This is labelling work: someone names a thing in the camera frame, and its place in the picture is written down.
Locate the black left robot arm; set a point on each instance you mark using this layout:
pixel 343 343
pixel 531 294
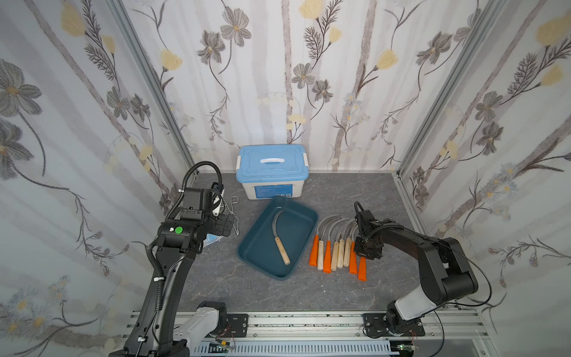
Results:
pixel 198 212

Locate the metal wire tongs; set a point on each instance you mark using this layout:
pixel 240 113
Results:
pixel 234 200

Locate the teal plastic tray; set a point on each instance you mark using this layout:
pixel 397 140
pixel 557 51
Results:
pixel 295 227

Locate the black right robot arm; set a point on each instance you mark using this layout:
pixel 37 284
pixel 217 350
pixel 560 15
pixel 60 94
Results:
pixel 445 273

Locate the wooden handle sickle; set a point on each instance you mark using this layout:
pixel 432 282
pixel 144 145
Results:
pixel 278 241
pixel 348 235
pixel 341 242
pixel 324 245
pixel 335 230

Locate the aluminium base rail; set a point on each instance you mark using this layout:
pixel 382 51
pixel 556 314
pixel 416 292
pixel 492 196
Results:
pixel 344 333

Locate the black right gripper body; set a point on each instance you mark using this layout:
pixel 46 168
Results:
pixel 368 245

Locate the white box with blue lid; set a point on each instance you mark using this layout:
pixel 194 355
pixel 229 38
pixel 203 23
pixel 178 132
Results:
pixel 267 171

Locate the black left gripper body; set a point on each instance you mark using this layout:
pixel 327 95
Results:
pixel 224 223

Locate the bagged blue face masks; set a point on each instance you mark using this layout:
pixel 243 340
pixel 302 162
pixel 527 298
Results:
pixel 211 239

